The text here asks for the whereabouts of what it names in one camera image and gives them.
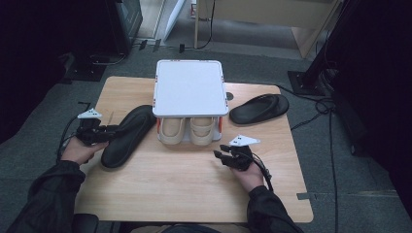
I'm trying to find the black floor cable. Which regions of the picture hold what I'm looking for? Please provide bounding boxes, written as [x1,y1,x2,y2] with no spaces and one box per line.
[276,83,340,233]

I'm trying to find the black hanging cable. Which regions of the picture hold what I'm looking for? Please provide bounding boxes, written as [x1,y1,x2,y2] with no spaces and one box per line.
[196,0,217,50]

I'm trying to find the light wooden cabinet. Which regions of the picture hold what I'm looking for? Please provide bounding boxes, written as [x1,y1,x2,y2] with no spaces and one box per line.
[193,0,343,60]

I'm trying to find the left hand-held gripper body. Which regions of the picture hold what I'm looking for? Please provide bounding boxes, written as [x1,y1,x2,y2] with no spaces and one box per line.
[76,108,112,147]

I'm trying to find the right hand-held gripper cable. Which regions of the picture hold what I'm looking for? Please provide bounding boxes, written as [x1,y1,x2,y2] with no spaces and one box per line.
[246,150,275,192]

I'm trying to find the black stand base plate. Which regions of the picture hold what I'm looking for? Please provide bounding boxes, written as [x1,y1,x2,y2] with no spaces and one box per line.
[63,55,107,83]

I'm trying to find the white two-tier shoe rack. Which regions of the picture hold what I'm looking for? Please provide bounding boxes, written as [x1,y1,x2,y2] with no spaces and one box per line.
[152,58,230,146]

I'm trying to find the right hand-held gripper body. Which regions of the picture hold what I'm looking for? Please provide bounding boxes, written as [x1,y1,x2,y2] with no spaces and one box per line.
[223,134,261,172]

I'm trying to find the person's right hand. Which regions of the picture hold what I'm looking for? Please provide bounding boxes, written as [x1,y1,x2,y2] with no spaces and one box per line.
[230,161,265,194]

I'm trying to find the left hand-held gripper cable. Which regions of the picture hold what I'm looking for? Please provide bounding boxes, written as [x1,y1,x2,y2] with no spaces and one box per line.
[56,115,82,163]

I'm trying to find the black metal stand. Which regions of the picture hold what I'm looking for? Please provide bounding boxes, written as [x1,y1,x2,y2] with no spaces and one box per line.
[287,0,358,97]

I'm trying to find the person's left hand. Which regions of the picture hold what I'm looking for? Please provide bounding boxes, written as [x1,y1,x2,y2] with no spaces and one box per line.
[60,136,110,166]

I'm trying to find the white board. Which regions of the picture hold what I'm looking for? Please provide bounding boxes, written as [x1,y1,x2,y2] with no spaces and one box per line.
[162,0,188,42]

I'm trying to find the dark cabinet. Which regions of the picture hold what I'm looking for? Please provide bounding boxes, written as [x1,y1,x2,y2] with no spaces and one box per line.
[105,0,144,56]

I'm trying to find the beige clog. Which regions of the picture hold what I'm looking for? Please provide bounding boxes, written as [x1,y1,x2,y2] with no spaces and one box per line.
[189,116,218,147]
[158,116,187,146]

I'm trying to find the black slipper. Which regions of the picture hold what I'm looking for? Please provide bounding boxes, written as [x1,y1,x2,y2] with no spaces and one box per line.
[100,104,157,169]
[228,93,291,125]

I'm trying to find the hand-held gripper cable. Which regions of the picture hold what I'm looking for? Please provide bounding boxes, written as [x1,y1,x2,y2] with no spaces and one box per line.
[56,115,82,163]
[246,150,275,192]

